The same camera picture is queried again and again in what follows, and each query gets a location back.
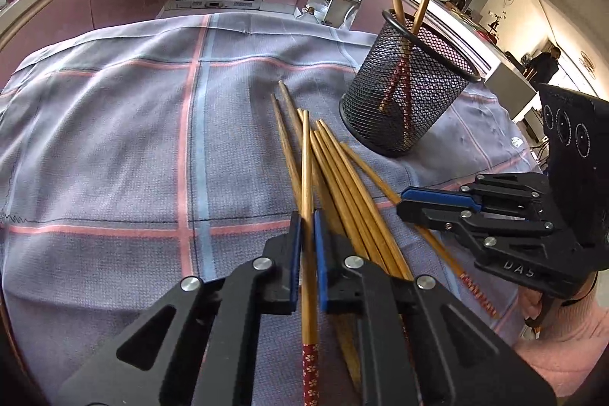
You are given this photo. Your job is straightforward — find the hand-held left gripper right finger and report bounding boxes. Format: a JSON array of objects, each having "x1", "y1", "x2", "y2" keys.
[{"x1": 313, "y1": 210, "x2": 557, "y2": 406}]

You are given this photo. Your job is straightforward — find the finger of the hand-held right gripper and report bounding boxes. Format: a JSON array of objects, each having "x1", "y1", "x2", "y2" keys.
[
  {"x1": 401, "y1": 173, "x2": 543, "y2": 209},
  {"x1": 396, "y1": 199, "x2": 568, "y2": 253}
]

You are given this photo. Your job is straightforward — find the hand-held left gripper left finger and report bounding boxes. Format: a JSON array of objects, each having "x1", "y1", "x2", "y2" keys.
[{"x1": 54, "y1": 211, "x2": 303, "y2": 406}]

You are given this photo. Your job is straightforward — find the red-patterned light wooden chopstick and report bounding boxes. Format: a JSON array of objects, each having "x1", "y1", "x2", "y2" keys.
[{"x1": 300, "y1": 110, "x2": 320, "y2": 406}]

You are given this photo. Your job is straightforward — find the bunch of wooden chopsticks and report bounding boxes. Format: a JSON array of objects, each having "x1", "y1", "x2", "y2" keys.
[{"x1": 271, "y1": 93, "x2": 499, "y2": 321}]

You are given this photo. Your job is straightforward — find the black mesh utensil holder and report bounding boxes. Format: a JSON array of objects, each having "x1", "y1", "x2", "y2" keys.
[{"x1": 339, "y1": 9, "x2": 483, "y2": 158}]

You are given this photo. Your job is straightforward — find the person's right forearm pink sleeve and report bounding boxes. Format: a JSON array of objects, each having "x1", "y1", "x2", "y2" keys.
[{"x1": 511, "y1": 287, "x2": 609, "y2": 406}]

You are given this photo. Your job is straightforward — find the pink island base cabinet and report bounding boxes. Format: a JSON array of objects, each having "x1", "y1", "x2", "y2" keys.
[{"x1": 352, "y1": 0, "x2": 405, "y2": 33}]

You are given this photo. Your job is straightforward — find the grey checked table cloth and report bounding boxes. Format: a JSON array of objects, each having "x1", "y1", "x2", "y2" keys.
[{"x1": 0, "y1": 13, "x2": 543, "y2": 406}]

